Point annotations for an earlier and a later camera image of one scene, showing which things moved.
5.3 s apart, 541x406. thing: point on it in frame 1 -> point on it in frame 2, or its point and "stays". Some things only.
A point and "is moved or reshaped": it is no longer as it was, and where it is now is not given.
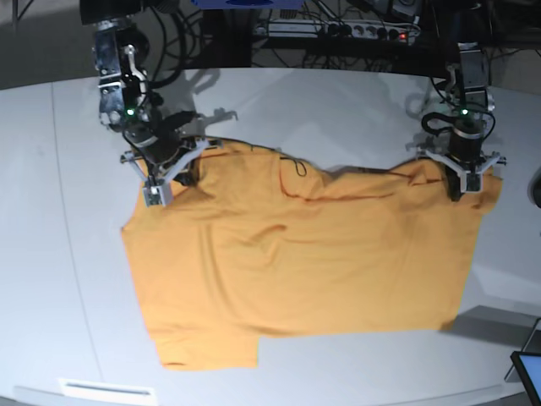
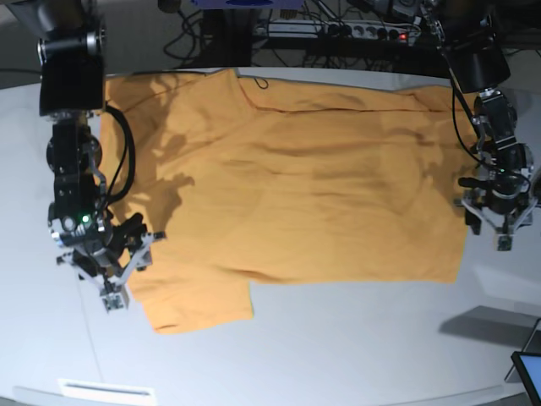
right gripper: (466, 150) -> (505, 187)
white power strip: (339, 30) stays
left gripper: (164, 148) -> (101, 248)
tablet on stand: (526, 364) stays
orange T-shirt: (264, 242) is moved or reshaped
